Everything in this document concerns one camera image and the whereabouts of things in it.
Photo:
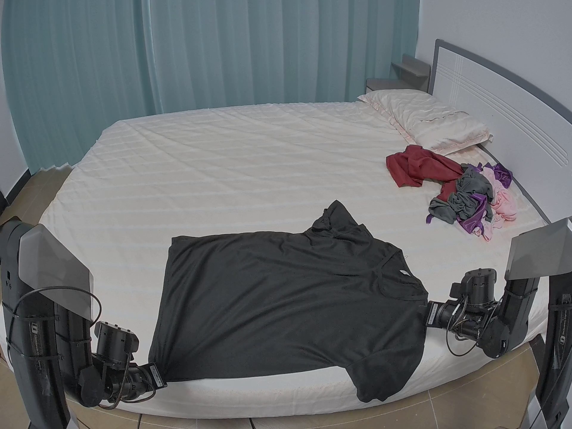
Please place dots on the black T-shirt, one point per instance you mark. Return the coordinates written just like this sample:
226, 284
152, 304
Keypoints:
286, 302

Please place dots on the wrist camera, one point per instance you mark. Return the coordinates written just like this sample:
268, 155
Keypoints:
456, 292
132, 342

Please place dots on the pile of clothes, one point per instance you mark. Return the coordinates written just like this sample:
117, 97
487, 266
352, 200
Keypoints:
469, 199

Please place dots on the cream pillow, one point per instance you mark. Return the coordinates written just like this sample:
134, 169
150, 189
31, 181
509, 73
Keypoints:
424, 119

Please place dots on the dark red garment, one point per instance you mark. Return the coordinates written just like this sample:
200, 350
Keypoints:
413, 166

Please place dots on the grey bedside table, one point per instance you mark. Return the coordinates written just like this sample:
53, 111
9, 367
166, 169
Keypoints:
406, 72

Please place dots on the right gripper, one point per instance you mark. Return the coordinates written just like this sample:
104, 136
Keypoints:
447, 315

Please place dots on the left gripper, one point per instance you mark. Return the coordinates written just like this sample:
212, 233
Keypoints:
143, 380

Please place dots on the bed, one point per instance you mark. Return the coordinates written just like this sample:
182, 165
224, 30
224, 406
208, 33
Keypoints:
250, 168

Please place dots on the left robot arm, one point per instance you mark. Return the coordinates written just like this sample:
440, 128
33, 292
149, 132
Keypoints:
35, 329

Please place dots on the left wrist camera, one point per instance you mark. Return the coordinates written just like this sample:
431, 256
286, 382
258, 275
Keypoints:
132, 342

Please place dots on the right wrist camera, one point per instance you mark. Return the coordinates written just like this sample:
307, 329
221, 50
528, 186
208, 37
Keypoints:
456, 292

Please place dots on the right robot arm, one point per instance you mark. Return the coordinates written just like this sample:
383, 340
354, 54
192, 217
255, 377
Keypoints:
518, 302

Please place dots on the blue-green curtain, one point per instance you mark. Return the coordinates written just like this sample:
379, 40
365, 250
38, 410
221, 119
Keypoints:
214, 38

